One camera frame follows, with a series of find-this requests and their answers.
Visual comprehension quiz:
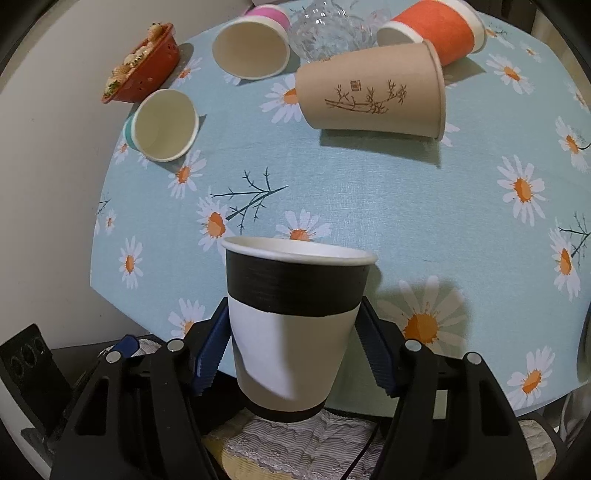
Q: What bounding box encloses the white lace cushion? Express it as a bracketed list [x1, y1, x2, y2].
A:
[202, 409, 385, 479]

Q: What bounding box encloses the brown kraft paper cup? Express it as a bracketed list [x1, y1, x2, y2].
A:
[295, 41, 446, 140]

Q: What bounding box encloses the pink and white paper cup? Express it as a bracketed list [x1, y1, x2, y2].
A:
[212, 4, 290, 80]

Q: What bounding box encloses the orange and white paper cup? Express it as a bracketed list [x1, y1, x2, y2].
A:
[377, 0, 487, 66]

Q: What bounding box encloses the black and white paper cup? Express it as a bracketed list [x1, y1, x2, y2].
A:
[222, 236, 377, 422]

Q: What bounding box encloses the teal and white paper cup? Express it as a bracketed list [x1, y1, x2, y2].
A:
[123, 89, 199, 163]

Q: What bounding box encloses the blue daisy tablecloth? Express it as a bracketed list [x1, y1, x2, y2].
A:
[90, 16, 590, 412]

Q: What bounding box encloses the clear glass cup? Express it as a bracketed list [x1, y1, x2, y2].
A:
[287, 1, 391, 62]

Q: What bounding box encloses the red bowl with snacks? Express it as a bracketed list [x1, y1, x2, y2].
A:
[101, 23, 180, 104]

